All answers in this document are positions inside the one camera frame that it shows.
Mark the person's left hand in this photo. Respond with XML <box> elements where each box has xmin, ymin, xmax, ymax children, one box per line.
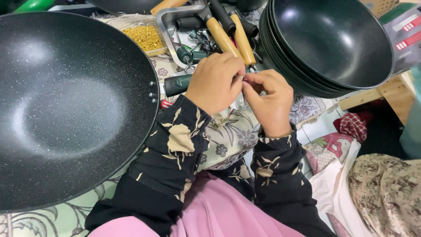
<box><xmin>185</xmin><ymin>52</ymin><xmax>246</xmax><ymax>116</ymax></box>

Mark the person's right hand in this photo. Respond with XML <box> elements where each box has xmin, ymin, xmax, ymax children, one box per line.
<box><xmin>242</xmin><ymin>69</ymin><xmax>295</xmax><ymax>139</ymax></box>

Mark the beige floral cloth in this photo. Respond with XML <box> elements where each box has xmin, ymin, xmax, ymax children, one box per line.
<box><xmin>90</xmin><ymin>13</ymin><xmax>339</xmax><ymax>172</ymax></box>

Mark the metal tray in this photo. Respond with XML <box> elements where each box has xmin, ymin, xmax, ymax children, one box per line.
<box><xmin>156</xmin><ymin>5</ymin><xmax>264</xmax><ymax>71</ymax></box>

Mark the stack of black woks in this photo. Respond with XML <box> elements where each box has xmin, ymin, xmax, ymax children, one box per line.
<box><xmin>258</xmin><ymin>0</ymin><xmax>395</xmax><ymax>99</ymax></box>

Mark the clear box of gold screws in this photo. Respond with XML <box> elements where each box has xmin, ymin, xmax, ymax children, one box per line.
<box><xmin>120</xmin><ymin>22</ymin><xmax>168</xmax><ymax>58</ymax></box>

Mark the pink printed pillow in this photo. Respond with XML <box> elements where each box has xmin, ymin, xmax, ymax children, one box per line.
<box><xmin>304</xmin><ymin>132</ymin><xmax>354</xmax><ymax>175</ymax></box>

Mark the red checked cloth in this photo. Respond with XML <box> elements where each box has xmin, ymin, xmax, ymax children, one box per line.
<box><xmin>333</xmin><ymin>111</ymin><xmax>374</xmax><ymax>144</ymax></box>

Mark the black pan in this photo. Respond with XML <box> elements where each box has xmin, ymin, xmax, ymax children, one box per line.
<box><xmin>87</xmin><ymin>0</ymin><xmax>165</xmax><ymax>15</ymax></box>

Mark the pink skirt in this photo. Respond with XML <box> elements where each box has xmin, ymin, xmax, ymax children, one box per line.
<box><xmin>87</xmin><ymin>171</ymin><xmax>306</xmax><ymax>237</ymax></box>

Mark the pale pink cloth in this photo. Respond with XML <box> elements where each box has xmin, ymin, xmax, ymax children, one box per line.
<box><xmin>309</xmin><ymin>140</ymin><xmax>374</xmax><ymax>237</ymax></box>

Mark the wooden bench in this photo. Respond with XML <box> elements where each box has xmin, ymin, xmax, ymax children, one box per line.
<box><xmin>339</xmin><ymin>71</ymin><xmax>417</xmax><ymax>126</ymax></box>

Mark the woven basket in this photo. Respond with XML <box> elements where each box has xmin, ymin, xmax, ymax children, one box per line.
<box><xmin>360</xmin><ymin>0</ymin><xmax>400</xmax><ymax>19</ymax></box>

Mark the large black speckled wok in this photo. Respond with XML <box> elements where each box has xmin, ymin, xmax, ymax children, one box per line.
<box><xmin>0</xmin><ymin>11</ymin><xmax>161</xmax><ymax>214</ymax></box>

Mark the grey printed carton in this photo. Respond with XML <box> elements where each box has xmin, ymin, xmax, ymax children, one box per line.
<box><xmin>378</xmin><ymin>3</ymin><xmax>421</xmax><ymax>75</ymax></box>

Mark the teal fabric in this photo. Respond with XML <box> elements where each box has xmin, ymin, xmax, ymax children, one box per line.
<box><xmin>399</xmin><ymin>66</ymin><xmax>421</xmax><ymax>160</ymax></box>

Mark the brown floral fabric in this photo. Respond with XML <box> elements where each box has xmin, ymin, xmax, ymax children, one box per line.
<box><xmin>349</xmin><ymin>153</ymin><xmax>421</xmax><ymax>237</ymax></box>

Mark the green plastic object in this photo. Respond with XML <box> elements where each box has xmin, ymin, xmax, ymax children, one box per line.
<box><xmin>13</xmin><ymin>0</ymin><xmax>55</xmax><ymax>14</ymax></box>

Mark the green floral mat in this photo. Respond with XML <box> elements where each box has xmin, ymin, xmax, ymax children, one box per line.
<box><xmin>0</xmin><ymin>165</ymin><xmax>132</xmax><ymax>237</ymax></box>

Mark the wooden pan handle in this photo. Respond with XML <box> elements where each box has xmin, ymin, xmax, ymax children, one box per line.
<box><xmin>197</xmin><ymin>5</ymin><xmax>245</xmax><ymax>64</ymax></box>
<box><xmin>228</xmin><ymin>10</ymin><xmax>257</xmax><ymax>67</ymax></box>

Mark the black pan handle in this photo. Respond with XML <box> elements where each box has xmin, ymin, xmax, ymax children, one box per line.
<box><xmin>240</xmin><ymin>19</ymin><xmax>259</xmax><ymax>38</ymax></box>
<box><xmin>174</xmin><ymin>16</ymin><xmax>206</xmax><ymax>32</ymax></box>
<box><xmin>209</xmin><ymin>0</ymin><xmax>237</xmax><ymax>35</ymax></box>

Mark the dark green knob with ring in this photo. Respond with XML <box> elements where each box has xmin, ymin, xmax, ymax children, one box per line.
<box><xmin>174</xmin><ymin>30</ymin><xmax>197</xmax><ymax>75</ymax></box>

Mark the dark green pan handle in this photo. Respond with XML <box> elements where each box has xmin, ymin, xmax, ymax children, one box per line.
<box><xmin>164</xmin><ymin>74</ymin><xmax>193</xmax><ymax>97</ymax></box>

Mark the light wooden handle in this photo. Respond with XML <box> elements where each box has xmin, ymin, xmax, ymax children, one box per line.
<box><xmin>150</xmin><ymin>0</ymin><xmax>189</xmax><ymax>16</ymax></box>

